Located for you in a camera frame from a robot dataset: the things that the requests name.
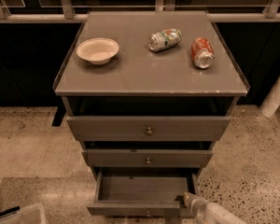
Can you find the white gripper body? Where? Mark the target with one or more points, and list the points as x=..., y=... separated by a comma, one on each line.
x=198, y=206

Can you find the metal railing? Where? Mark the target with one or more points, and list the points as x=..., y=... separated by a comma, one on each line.
x=78, y=10

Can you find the crushed red soda can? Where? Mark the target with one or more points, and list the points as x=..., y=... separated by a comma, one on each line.
x=202, y=53

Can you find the white paper bowl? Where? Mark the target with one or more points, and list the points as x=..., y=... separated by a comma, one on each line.
x=98, y=50

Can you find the grey drawer cabinet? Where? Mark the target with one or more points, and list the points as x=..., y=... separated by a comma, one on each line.
x=141, y=82

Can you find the grey drawer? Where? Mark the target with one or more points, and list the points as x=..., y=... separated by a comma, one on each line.
x=129, y=128
x=147, y=157
x=142, y=195

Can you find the crushed green silver can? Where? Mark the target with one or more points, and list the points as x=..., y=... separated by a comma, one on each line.
x=164, y=39

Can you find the grey bottom drawer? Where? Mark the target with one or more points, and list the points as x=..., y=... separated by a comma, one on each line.
x=142, y=195

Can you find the grey middle drawer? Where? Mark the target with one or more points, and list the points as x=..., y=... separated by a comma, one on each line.
x=147, y=157

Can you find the clear plastic bin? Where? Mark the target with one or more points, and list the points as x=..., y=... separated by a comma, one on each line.
x=31, y=214

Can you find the grey top drawer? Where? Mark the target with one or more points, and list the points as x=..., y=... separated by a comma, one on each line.
x=129, y=128

